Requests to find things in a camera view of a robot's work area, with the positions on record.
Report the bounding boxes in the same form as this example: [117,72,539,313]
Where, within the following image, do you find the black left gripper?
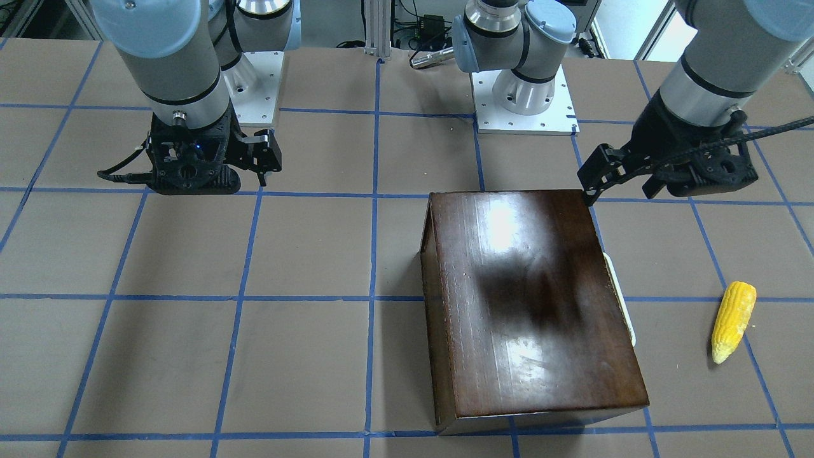
[577,93,759,205]

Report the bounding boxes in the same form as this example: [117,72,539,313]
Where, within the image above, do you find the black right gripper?
[146,106,282,195]

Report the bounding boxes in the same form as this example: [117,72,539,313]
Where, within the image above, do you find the yellow corn cob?
[710,281,757,364]

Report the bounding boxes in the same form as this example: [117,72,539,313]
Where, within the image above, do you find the dark wooden drawer cabinet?
[420,189,649,436]

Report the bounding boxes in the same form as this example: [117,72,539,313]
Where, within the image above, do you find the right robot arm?
[90,1,301,195]

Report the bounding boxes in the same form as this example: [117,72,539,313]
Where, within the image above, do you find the silver metal cylinder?
[410,47,455,70]

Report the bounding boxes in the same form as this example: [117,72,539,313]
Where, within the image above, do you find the black power adapter box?
[417,15,446,40]

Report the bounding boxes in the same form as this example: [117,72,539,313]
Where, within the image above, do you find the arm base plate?
[470,66,581,135]
[222,50,285,128]

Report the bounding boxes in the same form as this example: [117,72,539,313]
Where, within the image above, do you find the aluminium frame post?
[362,0,392,62]

